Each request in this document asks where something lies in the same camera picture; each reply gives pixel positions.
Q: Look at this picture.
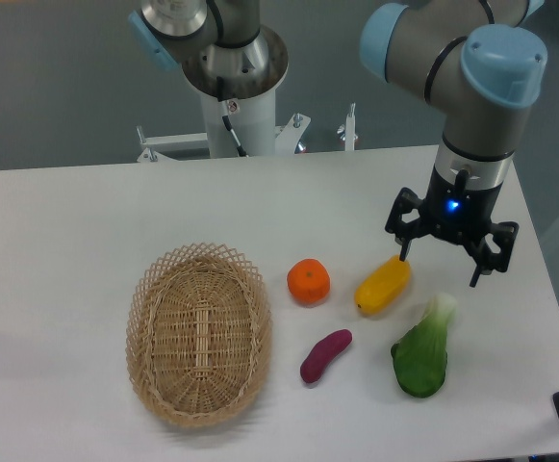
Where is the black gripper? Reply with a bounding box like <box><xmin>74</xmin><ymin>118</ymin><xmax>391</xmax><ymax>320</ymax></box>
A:
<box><xmin>385</xmin><ymin>169</ymin><xmax>520</xmax><ymax>288</ymax></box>

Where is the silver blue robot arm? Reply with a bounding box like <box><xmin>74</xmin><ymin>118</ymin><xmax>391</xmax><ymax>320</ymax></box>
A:
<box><xmin>128</xmin><ymin>1</ymin><xmax>547</xmax><ymax>276</ymax></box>

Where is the purple sweet potato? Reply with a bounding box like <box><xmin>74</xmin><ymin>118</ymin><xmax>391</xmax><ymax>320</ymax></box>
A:
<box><xmin>299</xmin><ymin>329</ymin><xmax>353</xmax><ymax>384</ymax></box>

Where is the yellow mango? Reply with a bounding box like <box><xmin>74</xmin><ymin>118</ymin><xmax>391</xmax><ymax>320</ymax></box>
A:
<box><xmin>354</xmin><ymin>255</ymin><xmax>412</xmax><ymax>316</ymax></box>

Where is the green bok choy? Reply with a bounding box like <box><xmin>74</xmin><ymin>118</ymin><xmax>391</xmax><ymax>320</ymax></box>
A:
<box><xmin>391</xmin><ymin>293</ymin><xmax>457</xmax><ymax>398</ymax></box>

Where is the orange tangerine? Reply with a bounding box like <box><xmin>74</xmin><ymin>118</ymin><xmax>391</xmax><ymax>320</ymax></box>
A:
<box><xmin>287</xmin><ymin>259</ymin><xmax>331</xmax><ymax>305</ymax></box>

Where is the woven wicker basket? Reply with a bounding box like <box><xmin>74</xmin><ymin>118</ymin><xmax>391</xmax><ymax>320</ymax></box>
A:
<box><xmin>126</xmin><ymin>243</ymin><xmax>272</xmax><ymax>428</ymax></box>

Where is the white metal frame bracket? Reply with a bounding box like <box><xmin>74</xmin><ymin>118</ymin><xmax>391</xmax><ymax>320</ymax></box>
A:
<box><xmin>136</xmin><ymin>102</ymin><xmax>360</xmax><ymax>163</ymax></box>

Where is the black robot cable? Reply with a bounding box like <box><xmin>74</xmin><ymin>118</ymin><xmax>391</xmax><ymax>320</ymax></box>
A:
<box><xmin>216</xmin><ymin>76</ymin><xmax>249</xmax><ymax>159</ymax></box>

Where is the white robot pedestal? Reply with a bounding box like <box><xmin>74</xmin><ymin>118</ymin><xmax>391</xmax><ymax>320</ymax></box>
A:
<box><xmin>199</xmin><ymin>90</ymin><xmax>275</xmax><ymax>159</ymax></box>

